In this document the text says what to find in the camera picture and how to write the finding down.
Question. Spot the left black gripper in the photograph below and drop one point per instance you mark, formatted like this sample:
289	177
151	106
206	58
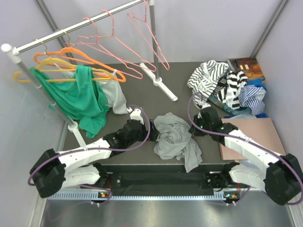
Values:
154	133

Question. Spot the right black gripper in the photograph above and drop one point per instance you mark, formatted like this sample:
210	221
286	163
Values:
194	131

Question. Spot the grey tank top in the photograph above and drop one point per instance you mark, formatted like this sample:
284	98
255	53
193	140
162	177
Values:
175	141

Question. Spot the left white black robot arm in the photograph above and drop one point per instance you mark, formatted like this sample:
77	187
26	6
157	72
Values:
54	171

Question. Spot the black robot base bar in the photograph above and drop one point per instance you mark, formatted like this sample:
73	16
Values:
160	180

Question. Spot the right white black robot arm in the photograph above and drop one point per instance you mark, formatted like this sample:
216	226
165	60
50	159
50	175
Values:
279	176

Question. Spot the white garment on hanger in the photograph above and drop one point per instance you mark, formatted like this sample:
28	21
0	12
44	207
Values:
116	94

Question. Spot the green tank top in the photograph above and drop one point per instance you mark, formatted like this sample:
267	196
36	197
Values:
92	126

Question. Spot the orange plastic hanger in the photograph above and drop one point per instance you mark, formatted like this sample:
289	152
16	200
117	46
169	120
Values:
118	77

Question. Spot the yellow plastic hanger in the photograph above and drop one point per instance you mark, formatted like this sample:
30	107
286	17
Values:
56	67

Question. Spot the bold black white striped garment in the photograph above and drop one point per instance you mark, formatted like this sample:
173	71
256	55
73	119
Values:
229	87

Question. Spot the black white striped shirt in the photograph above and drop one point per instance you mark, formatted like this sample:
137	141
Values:
204	80

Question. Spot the blue white striped shirt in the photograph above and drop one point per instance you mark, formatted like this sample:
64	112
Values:
252	97

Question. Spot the pink cardboard sheet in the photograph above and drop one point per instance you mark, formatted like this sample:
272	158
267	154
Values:
261	130

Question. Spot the blue garment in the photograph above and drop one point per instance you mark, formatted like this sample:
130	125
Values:
257	83

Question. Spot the book with dark cover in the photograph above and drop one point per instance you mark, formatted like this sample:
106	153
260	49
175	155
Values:
249	66

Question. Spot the grey slotted cable duct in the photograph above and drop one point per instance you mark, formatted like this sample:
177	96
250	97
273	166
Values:
85	195

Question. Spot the pink wire hanger middle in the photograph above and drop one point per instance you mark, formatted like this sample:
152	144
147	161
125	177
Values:
145	65

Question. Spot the pink wire hanger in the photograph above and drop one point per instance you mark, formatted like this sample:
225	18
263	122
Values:
148	20
145	65
93	42

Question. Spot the pink wire hanger right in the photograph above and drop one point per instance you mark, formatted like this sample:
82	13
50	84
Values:
148	20

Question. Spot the pink wire hanger left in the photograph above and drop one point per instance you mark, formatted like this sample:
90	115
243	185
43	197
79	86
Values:
93	42

